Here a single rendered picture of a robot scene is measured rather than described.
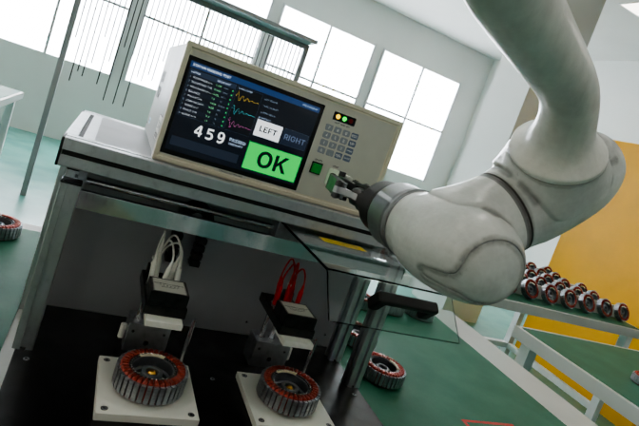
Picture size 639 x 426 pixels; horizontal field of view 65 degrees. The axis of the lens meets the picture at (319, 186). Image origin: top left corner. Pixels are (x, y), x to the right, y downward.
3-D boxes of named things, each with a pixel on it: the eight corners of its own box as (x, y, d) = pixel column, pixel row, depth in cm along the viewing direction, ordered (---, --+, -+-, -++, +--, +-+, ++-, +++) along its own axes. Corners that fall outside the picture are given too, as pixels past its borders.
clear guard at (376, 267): (458, 344, 80) (473, 310, 79) (328, 321, 70) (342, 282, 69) (368, 267, 109) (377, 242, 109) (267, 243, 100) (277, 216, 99)
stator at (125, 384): (186, 410, 77) (194, 389, 77) (110, 406, 72) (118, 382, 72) (178, 369, 87) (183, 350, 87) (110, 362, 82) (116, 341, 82)
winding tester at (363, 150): (369, 219, 102) (404, 123, 99) (151, 158, 84) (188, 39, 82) (305, 178, 137) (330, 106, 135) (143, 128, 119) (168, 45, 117)
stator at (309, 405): (323, 421, 87) (331, 402, 86) (264, 417, 82) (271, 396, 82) (302, 383, 97) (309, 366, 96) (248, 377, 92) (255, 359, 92)
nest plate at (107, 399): (197, 427, 76) (200, 419, 76) (92, 420, 70) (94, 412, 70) (185, 371, 89) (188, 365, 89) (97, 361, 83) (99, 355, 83)
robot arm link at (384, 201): (432, 266, 65) (408, 250, 71) (457, 201, 64) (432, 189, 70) (373, 251, 61) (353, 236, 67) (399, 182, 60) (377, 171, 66)
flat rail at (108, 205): (391, 280, 103) (396, 266, 103) (64, 205, 78) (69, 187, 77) (388, 277, 104) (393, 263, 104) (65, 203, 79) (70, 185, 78)
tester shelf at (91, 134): (411, 256, 104) (418, 235, 104) (53, 164, 76) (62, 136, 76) (331, 201, 144) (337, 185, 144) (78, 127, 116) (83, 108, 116)
